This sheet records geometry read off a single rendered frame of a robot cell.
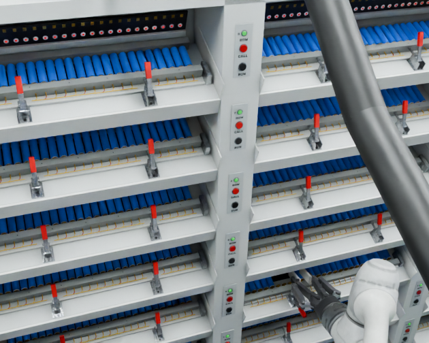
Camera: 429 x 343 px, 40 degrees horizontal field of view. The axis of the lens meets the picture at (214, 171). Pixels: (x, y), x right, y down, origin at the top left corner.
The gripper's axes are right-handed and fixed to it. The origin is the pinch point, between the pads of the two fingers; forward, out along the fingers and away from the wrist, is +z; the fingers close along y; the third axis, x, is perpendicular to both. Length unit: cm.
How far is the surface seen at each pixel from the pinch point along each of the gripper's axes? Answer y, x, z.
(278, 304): 7.9, 7.5, -1.7
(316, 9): 57, -101, -102
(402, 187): 57, -93, -112
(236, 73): 27, -72, -16
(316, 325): -8.9, 24.5, 2.7
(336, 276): -13.4, 3.8, -0.3
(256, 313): 15.9, 7.9, -2.5
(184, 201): 37, -35, -3
